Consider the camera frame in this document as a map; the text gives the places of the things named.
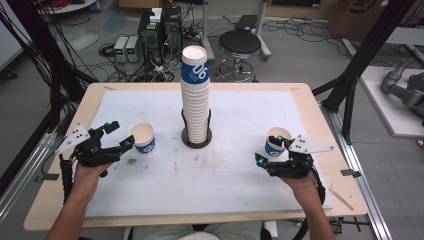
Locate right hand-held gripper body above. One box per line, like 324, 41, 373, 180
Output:
265, 134, 336, 180

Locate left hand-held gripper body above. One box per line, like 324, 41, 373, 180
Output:
54, 122, 122, 168

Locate blue white paper cup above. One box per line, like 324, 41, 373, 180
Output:
128, 121, 157, 155
264, 126, 294, 158

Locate black cup holder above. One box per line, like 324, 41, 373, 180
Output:
180, 108, 214, 150

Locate stack of paper cups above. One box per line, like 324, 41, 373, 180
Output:
180, 45, 211, 145

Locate person's right hand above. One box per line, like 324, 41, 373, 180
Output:
277, 173, 318, 202

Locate person's left hand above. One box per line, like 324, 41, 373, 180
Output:
70, 162, 113, 198

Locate black tape piece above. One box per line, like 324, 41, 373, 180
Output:
340, 168, 362, 179
34, 172, 61, 184

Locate white paper table mat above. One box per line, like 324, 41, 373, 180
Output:
84, 89, 335, 218

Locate thin wooden stick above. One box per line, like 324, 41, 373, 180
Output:
328, 187, 355, 212

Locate grey power supply unit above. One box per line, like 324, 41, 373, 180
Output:
113, 35, 130, 63
125, 35, 142, 64

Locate person's light trousers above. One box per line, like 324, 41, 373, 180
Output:
127, 221, 263, 240

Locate black computer tower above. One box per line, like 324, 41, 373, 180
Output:
137, 7, 165, 65
162, 4, 184, 52

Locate black round stool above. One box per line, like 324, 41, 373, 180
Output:
215, 29, 263, 84

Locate white floor board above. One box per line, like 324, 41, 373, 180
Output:
359, 65, 424, 139

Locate cardboard box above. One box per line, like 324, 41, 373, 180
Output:
327, 0, 424, 42

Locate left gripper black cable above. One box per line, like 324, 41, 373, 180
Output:
58, 155, 75, 205

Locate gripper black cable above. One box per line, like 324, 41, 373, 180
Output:
58, 155, 75, 205
291, 164, 327, 240

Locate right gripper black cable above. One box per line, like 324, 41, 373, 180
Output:
291, 164, 327, 240

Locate aluminium rail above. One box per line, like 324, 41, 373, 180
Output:
0, 130, 58, 224
319, 102, 394, 240

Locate black metal frame post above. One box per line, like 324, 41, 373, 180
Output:
311, 0, 418, 145
0, 0, 100, 134

